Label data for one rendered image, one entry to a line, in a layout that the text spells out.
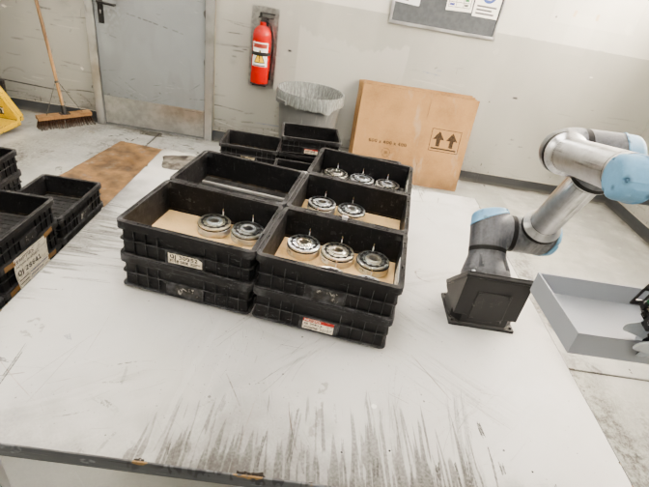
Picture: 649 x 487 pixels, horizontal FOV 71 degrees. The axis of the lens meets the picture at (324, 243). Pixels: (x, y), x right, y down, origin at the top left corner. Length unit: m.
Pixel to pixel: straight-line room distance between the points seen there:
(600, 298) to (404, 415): 0.53
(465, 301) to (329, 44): 3.13
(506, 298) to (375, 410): 0.55
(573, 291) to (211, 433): 0.87
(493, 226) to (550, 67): 3.20
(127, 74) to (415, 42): 2.55
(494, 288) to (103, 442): 1.09
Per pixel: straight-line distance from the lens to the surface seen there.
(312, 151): 3.08
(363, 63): 4.24
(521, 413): 1.35
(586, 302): 1.17
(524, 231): 1.51
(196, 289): 1.35
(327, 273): 1.18
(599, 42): 4.71
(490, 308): 1.49
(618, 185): 0.83
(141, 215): 1.44
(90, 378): 1.23
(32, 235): 2.14
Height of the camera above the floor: 1.60
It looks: 32 degrees down
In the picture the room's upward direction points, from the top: 10 degrees clockwise
